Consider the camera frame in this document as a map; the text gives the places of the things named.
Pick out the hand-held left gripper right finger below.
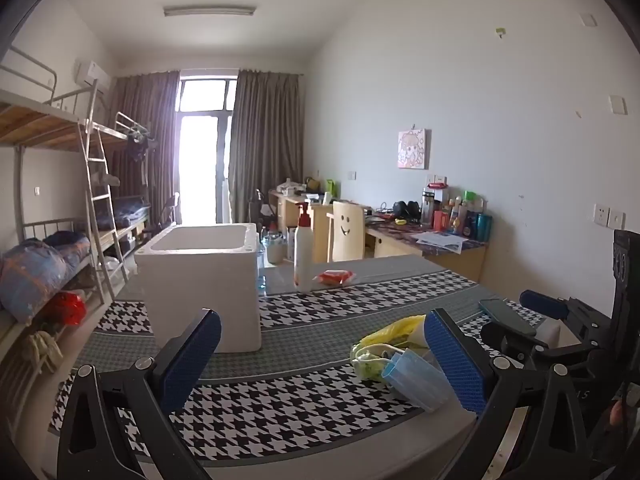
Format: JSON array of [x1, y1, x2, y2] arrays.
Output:
[[424, 308, 591, 480]]

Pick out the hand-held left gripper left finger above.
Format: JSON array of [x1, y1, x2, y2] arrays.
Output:
[[56, 308, 222, 480]]

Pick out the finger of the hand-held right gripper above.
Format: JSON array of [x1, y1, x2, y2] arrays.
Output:
[[519, 290, 581, 321], [480, 321, 551, 358]]

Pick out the blue face mask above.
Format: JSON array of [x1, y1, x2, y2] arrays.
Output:
[[381, 350, 453, 413]]

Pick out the yellow plastic bag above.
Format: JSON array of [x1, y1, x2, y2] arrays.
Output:
[[350, 315, 428, 383]]

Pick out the white foam box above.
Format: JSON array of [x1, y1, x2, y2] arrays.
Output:
[[134, 223, 263, 354]]

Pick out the black smartphone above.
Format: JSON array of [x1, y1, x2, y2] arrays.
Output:
[[478, 298, 538, 337]]

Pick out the wooden desk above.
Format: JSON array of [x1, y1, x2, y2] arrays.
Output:
[[268, 190, 487, 283]]

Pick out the houndstooth tablecloth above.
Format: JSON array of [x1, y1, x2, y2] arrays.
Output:
[[47, 255, 551, 461]]

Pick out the white papers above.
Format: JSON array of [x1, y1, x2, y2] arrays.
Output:
[[415, 231, 466, 252]]

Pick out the cluster of toiletry bottles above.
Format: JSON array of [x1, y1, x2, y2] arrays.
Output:
[[420, 185, 493, 242]]

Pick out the red plastic bag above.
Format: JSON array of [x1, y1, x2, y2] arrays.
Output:
[[47, 291, 87, 331]]

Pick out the white pump bottle red top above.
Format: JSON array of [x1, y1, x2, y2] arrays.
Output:
[[293, 201, 315, 293]]

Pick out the red snack packet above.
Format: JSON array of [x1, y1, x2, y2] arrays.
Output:
[[312, 269, 355, 288]]

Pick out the beige cloth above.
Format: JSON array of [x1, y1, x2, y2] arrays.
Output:
[[22, 330, 63, 373]]

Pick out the black folding chair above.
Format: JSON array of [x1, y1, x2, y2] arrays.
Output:
[[160, 192, 181, 226]]

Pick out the dark blue mattress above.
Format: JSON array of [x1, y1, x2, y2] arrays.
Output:
[[95, 199, 151, 231]]

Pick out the dark blue bedding bundle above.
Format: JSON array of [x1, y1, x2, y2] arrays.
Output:
[[42, 230, 92, 273]]

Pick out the wooden chair with smiley face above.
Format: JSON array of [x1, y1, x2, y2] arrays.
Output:
[[327, 201, 366, 263]]

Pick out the blue plaid bedding bundle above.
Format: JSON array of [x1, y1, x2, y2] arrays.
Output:
[[0, 237, 68, 323]]

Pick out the metal bed ladder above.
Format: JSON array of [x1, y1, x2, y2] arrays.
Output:
[[80, 122, 130, 303]]

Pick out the balcony glass door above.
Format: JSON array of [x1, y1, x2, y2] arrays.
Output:
[[177, 77, 238, 226]]

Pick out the dark hanging clothes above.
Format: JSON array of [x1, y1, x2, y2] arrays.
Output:
[[126, 130, 153, 161]]

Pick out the brown curtain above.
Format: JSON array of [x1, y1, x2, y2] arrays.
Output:
[[229, 69, 305, 221], [107, 71, 181, 226]]

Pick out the white air conditioner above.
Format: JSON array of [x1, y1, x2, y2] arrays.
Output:
[[75, 60, 111, 92]]

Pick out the ceiling tube light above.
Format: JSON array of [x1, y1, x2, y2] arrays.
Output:
[[163, 5, 257, 18]]

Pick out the double white wall socket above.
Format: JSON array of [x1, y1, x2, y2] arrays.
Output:
[[593, 203, 626, 228]]

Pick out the pink cartoon wall picture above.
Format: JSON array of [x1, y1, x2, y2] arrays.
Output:
[[397, 129, 432, 170]]

